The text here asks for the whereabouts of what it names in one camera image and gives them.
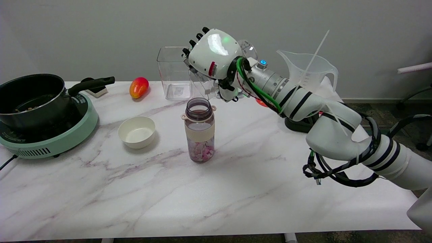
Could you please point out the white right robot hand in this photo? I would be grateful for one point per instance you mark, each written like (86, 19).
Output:
(212, 50)

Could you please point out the small clear measuring cup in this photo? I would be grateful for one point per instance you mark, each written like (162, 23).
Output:
(206, 86)

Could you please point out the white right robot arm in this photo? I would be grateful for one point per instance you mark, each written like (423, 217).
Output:
(337, 135)

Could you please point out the clear bottle with beige band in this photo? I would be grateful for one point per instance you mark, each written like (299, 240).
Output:
(199, 131)

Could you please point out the large translucent measuring jug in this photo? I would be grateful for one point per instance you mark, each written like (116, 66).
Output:
(325, 72)

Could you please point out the clear square plastic container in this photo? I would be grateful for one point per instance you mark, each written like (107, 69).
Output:
(172, 76)

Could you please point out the red yellow mango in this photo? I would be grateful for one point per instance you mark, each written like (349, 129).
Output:
(138, 87)

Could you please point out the white bowl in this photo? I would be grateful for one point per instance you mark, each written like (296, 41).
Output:
(136, 132)

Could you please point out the black device with red label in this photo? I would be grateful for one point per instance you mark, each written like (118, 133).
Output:
(298, 125)

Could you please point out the small white black device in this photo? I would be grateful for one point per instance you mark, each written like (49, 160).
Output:
(98, 91)

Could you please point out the mint green induction cooker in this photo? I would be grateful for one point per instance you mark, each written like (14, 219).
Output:
(60, 140)

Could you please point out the white chair armrest tube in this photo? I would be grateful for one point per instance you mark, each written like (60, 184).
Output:
(413, 68)

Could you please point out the floor vent grille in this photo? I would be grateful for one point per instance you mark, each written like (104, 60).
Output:
(398, 131)

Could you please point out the dark chair base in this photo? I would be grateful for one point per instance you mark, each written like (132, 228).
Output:
(410, 95)

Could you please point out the white table leg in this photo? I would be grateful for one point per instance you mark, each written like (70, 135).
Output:
(290, 238)
(107, 240)

